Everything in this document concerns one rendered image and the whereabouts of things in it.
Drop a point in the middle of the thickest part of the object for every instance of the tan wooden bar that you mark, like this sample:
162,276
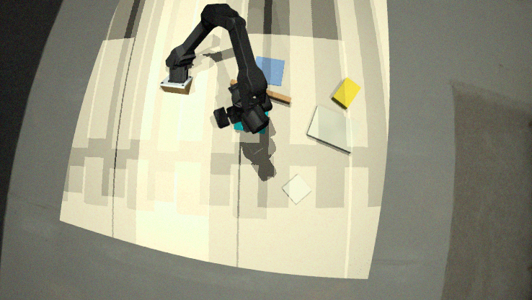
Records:
272,95

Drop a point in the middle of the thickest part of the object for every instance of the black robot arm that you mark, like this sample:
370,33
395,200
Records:
250,80

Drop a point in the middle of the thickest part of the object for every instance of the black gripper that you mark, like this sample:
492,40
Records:
222,117

